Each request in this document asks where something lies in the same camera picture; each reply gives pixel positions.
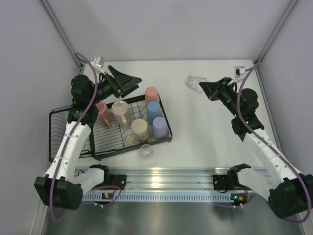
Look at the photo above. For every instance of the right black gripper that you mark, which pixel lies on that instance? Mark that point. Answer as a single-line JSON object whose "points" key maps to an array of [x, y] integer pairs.
{"points": [[213, 89]]}

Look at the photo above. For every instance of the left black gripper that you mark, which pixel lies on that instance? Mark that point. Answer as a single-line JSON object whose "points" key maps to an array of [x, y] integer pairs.
{"points": [[122, 80]]}

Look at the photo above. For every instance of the pale pink iridescent mug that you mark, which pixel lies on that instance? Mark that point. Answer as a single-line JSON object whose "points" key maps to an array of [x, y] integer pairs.
{"points": [[122, 113]]}

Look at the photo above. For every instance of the clear glass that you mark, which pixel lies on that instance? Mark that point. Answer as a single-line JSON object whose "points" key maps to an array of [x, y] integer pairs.
{"points": [[193, 82], [146, 151]]}

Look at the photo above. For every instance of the salmon pink plastic tumbler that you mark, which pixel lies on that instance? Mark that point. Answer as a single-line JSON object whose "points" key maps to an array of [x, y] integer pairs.
{"points": [[151, 94]]}

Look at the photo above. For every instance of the pink ghost pattern mug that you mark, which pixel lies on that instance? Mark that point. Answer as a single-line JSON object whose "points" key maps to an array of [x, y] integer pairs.
{"points": [[103, 114]]}

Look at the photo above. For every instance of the blue plastic tumbler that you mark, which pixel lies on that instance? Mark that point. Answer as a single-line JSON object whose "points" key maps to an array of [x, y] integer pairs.
{"points": [[153, 111]]}

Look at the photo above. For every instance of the cream seashell mug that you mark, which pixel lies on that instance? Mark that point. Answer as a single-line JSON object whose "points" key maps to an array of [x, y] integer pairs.
{"points": [[141, 133]]}

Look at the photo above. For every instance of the purple plastic tumbler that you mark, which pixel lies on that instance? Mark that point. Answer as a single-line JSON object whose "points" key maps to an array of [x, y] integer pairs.
{"points": [[160, 128]]}

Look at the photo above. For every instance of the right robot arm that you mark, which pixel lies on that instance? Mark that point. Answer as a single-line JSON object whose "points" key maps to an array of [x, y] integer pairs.
{"points": [[287, 191]]}

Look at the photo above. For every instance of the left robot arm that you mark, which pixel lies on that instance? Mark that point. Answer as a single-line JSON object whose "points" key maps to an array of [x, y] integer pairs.
{"points": [[59, 187]]}

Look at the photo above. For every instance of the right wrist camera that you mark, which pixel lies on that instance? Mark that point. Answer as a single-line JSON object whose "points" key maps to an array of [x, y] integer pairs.
{"points": [[239, 74]]}

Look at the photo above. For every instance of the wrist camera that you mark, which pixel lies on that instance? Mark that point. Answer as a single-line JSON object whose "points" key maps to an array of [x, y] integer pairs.
{"points": [[239, 74], [98, 64]]}

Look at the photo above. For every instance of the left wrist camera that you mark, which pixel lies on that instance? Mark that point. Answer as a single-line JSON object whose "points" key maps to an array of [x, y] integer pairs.
{"points": [[98, 64]]}

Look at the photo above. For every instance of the black wire dish rack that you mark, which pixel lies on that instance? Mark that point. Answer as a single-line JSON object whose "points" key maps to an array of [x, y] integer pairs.
{"points": [[103, 142]]}

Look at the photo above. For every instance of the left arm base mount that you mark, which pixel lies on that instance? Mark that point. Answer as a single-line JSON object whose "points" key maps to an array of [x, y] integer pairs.
{"points": [[110, 178]]}

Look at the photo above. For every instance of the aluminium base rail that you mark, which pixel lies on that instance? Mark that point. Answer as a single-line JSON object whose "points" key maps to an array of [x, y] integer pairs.
{"points": [[166, 179]]}

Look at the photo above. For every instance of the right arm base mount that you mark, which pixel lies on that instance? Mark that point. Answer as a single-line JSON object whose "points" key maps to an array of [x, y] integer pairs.
{"points": [[229, 181]]}

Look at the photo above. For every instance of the perforated cable tray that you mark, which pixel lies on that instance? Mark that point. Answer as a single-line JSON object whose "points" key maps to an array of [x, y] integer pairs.
{"points": [[212, 197]]}

